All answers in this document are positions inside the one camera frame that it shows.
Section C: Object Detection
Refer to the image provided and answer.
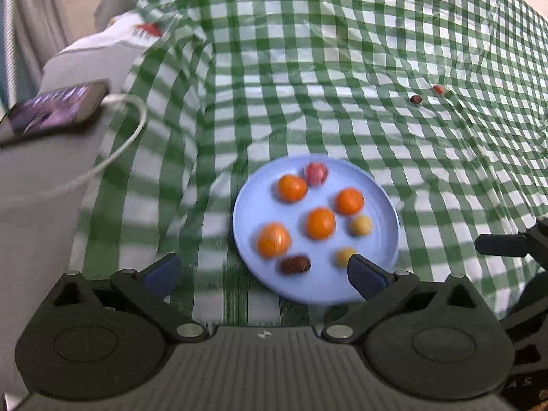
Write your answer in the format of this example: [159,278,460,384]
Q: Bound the yellow-green small fruit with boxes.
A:
[335,247,357,268]

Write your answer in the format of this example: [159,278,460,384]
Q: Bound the yellow small fruit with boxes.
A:
[350,215,373,236]

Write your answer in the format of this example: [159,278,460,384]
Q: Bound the dark red jujube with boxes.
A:
[279,255,311,275]

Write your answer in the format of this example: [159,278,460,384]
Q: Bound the large orange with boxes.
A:
[256,222,292,259]

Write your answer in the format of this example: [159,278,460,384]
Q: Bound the pink lychee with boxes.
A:
[304,161,329,187]

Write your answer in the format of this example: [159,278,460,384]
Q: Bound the small orange mandarin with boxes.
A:
[277,174,308,203]

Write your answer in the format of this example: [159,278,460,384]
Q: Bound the red fruit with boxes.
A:
[433,85,446,96]

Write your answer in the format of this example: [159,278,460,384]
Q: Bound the light blue plate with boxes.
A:
[232,154,400,305]

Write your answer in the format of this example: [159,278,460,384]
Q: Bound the grey sofa armrest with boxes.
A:
[0,45,142,395]

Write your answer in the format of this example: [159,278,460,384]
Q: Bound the black smartphone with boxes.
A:
[1,81,110,147]

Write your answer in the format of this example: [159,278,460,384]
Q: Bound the green checkered tablecloth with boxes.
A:
[71,0,547,326]

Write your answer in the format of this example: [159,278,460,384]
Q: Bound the white printed cushion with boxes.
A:
[60,10,163,53]

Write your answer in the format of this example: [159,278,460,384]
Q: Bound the grey curtain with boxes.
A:
[1,0,70,110]

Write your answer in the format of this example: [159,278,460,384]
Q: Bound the white charging cable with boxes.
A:
[0,93,149,209]

